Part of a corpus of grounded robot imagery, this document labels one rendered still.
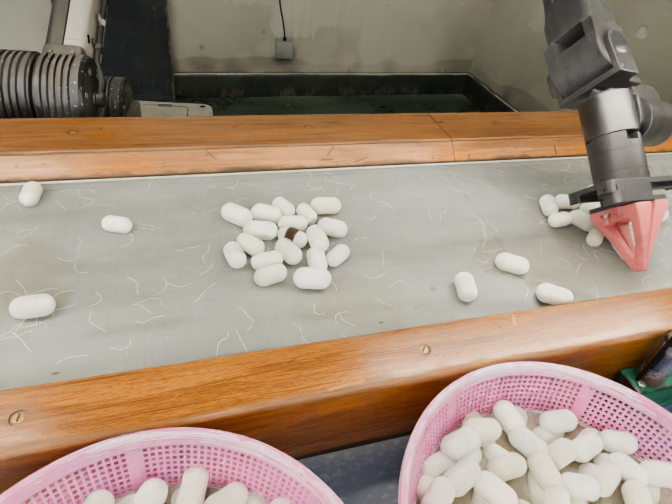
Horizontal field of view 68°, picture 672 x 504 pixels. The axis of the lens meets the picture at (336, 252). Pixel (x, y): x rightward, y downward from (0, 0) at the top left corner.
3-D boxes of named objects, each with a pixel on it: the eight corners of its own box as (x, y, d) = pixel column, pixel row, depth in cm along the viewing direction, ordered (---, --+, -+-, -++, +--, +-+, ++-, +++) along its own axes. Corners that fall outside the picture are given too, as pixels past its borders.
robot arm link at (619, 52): (542, 71, 63) (604, 25, 56) (596, 81, 69) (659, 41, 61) (571, 157, 60) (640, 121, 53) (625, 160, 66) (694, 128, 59)
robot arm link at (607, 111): (565, 99, 59) (611, 76, 54) (599, 104, 63) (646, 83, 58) (576, 154, 58) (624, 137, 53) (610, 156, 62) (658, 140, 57)
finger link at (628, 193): (684, 265, 53) (665, 180, 54) (633, 272, 51) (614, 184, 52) (630, 272, 60) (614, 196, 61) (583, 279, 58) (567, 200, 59)
